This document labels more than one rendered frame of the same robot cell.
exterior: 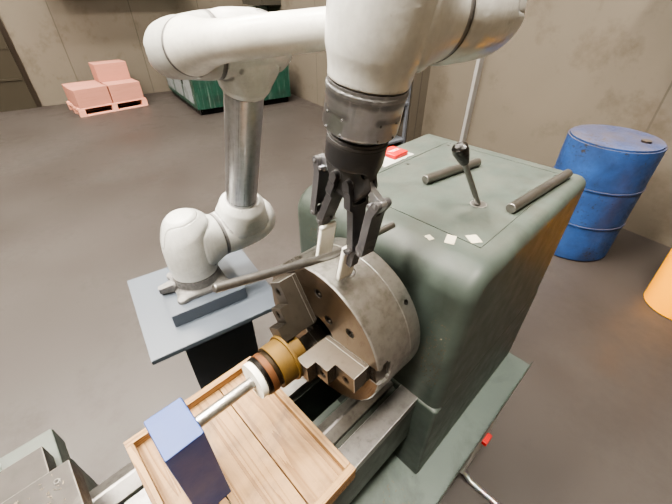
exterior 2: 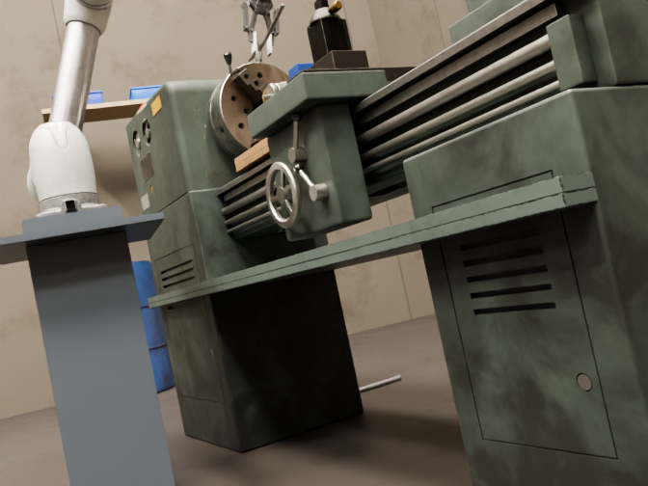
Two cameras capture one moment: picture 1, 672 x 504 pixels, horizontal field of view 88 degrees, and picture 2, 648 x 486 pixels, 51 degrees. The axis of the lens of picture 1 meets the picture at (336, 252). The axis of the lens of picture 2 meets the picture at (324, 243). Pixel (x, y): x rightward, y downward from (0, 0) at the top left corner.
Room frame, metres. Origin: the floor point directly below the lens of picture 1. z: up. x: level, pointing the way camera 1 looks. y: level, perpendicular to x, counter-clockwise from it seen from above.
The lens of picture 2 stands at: (-0.17, 2.15, 0.49)
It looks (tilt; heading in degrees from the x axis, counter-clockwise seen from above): 3 degrees up; 284
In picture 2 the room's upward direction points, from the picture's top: 12 degrees counter-clockwise
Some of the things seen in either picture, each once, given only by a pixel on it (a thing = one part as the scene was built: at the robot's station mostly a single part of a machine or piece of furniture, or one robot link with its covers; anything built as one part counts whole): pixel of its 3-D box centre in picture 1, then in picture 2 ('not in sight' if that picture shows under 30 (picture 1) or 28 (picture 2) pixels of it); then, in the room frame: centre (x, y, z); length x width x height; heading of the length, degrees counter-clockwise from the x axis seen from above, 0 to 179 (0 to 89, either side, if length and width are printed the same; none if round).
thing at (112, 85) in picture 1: (102, 86); not in sight; (6.47, 3.99, 0.33); 1.19 x 0.90 x 0.67; 124
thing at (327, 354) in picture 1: (341, 366); not in sight; (0.38, -0.01, 1.09); 0.12 x 0.11 x 0.05; 44
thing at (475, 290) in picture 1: (433, 245); (213, 150); (0.80, -0.27, 1.06); 0.59 x 0.48 x 0.39; 134
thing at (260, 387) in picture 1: (226, 401); not in sight; (0.32, 0.18, 1.08); 0.13 x 0.07 x 0.07; 134
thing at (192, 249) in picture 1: (190, 241); (61, 161); (0.95, 0.48, 0.97); 0.18 x 0.16 x 0.22; 132
